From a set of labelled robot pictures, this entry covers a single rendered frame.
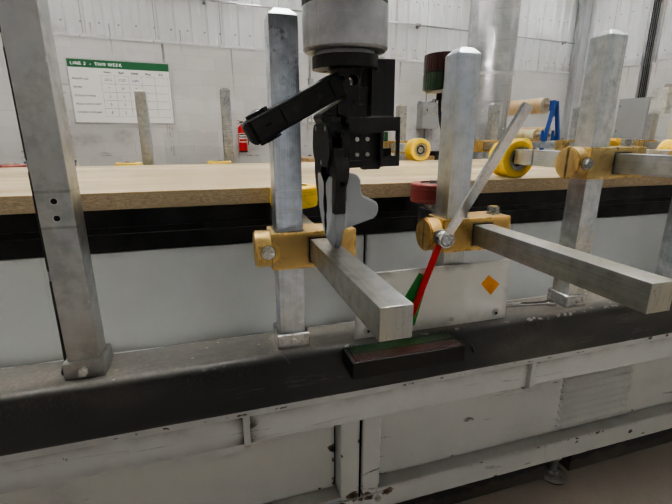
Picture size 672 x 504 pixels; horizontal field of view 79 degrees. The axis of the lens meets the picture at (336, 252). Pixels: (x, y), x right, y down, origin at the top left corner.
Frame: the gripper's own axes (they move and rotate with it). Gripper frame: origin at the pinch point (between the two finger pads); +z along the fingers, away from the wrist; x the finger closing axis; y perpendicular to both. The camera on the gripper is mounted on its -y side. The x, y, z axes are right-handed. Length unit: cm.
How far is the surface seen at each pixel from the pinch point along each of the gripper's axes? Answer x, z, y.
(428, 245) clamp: 5.6, 4.0, 16.6
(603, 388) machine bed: 29, 61, 89
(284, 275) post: 5.6, 6.1, -4.8
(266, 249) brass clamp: 4.4, 1.9, -7.1
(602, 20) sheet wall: 753, -226, 850
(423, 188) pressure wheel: 17.8, -2.4, 22.1
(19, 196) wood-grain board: 27.0, -3.5, -40.9
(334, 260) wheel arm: -5.3, 1.0, -1.0
